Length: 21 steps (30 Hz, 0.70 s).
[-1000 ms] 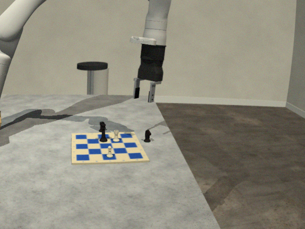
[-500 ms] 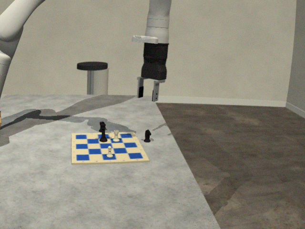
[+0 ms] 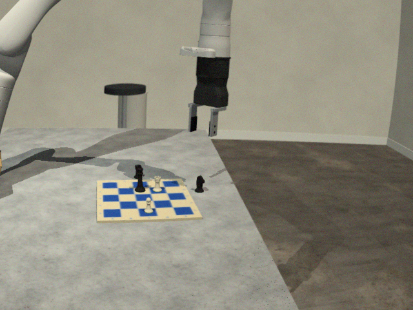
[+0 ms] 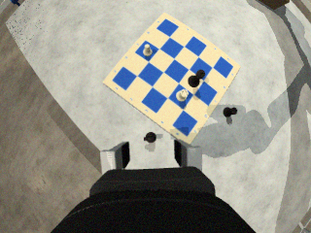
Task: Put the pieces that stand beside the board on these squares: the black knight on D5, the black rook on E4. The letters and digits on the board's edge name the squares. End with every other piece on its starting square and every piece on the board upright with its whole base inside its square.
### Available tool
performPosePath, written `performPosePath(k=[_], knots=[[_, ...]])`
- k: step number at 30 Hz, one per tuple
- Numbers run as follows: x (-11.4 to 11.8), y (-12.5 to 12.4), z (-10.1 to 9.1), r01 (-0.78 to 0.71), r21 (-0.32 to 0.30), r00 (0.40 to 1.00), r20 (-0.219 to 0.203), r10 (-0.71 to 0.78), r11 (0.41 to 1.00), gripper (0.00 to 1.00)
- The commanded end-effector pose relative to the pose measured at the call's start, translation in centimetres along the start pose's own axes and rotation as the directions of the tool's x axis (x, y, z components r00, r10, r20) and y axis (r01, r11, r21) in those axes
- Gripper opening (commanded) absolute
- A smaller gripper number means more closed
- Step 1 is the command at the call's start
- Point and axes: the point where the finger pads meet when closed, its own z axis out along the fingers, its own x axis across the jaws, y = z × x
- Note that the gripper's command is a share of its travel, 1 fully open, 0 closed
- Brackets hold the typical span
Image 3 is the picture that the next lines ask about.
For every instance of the blue and cream chessboard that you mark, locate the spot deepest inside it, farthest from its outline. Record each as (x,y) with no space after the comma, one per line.
(118,202)

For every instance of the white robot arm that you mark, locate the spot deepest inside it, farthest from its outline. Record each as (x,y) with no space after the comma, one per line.
(19,23)

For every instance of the white pawn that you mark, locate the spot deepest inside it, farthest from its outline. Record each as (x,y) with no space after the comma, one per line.
(148,207)

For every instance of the white rook chess piece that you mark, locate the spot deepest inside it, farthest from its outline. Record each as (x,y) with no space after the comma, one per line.
(157,185)

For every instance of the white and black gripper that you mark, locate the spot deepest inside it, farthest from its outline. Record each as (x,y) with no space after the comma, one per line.
(213,59)

